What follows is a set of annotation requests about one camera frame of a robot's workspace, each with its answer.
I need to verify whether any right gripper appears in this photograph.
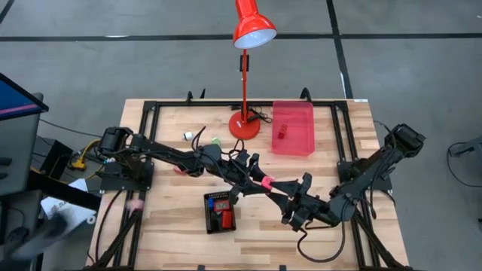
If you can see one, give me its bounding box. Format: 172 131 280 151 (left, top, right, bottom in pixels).
269 172 334 231

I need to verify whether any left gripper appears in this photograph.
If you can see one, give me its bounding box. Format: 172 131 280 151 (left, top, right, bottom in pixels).
221 153 268 204

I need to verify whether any black mesh basket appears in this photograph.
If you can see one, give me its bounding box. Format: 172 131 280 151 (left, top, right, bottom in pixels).
203 190 237 235

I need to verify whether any red translucent plastic tray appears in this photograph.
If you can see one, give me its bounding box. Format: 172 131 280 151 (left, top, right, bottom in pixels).
271 100 316 157

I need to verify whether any red desk lamp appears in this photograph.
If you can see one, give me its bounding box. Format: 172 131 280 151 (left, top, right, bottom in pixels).
228 0 278 141

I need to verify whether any yellow connector plug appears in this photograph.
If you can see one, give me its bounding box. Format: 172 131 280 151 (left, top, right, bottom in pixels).
71 139 102 180

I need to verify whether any white printed paper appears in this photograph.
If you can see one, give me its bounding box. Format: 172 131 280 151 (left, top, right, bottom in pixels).
40 178 98 238

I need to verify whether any black bar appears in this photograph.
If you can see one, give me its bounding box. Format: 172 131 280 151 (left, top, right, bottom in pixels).
28 169 102 212

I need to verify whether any black box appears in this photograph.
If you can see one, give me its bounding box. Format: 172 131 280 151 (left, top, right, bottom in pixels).
39 139 75 181

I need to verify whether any monitor with blue screen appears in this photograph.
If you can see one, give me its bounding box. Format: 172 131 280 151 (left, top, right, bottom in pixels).
0 72 50 122

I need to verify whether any black lamp cable with switch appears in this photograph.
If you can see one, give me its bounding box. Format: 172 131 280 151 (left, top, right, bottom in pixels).
231 105 273 124

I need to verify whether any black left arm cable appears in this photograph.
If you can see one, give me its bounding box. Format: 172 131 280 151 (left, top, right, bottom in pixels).
190 126 246 159

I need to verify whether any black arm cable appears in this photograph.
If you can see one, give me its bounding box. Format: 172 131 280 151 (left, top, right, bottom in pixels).
296 220 347 263
190 126 246 159

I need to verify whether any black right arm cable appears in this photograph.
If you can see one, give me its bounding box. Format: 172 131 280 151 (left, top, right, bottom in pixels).
296 220 347 263

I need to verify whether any black aluminium table frame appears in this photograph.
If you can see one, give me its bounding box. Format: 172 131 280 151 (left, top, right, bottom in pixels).
86 98 415 271

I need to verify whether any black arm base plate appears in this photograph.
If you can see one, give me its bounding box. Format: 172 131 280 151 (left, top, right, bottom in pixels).
99 160 155 191
337 160 392 191

